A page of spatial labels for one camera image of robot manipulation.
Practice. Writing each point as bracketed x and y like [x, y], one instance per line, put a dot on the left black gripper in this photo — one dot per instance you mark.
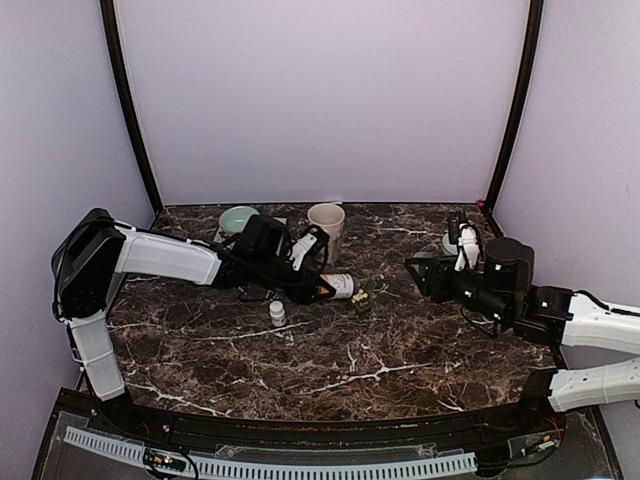
[301, 290]

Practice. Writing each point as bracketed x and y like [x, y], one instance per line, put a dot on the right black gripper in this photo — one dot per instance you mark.
[440, 272]

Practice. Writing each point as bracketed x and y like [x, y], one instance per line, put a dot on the orange pill bottle grey cap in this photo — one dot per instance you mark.
[339, 286]

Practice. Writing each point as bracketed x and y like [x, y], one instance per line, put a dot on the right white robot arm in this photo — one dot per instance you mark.
[498, 286]

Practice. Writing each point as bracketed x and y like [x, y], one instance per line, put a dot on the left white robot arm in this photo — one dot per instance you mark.
[101, 247]

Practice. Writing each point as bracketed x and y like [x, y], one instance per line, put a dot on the white pills in organizer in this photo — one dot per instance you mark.
[360, 298]

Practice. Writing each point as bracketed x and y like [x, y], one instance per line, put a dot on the right light green bowl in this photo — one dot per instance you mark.
[448, 247]

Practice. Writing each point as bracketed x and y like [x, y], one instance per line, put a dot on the light green bowl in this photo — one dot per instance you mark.
[233, 220]
[448, 247]

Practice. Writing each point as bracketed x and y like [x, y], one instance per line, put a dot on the small white pill bottle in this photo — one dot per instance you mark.
[277, 313]

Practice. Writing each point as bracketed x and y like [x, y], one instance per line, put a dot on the cream coral pattern mug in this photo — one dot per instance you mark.
[330, 217]

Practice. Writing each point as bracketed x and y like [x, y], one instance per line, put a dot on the left light green bowl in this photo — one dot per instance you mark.
[233, 220]

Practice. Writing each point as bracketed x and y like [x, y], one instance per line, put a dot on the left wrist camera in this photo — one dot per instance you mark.
[313, 242]

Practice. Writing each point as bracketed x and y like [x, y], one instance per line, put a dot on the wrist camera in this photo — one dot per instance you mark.
[313, 242]
[465, 236]

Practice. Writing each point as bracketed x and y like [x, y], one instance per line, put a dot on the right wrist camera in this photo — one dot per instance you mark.
[465, 236]

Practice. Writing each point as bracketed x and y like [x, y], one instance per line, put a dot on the black front table rail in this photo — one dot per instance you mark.
[483, 427]

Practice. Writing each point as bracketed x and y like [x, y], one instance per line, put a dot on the white slotted cable duct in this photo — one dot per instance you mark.
[246, 463]

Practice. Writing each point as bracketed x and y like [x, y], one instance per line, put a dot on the right black frame post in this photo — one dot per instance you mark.
[521, 89]

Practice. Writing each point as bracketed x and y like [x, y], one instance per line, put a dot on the black frame post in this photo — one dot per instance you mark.
[128, 109]
[521, 89]

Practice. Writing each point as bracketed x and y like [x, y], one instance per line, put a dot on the left black frame post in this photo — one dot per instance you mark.
[128, 109]

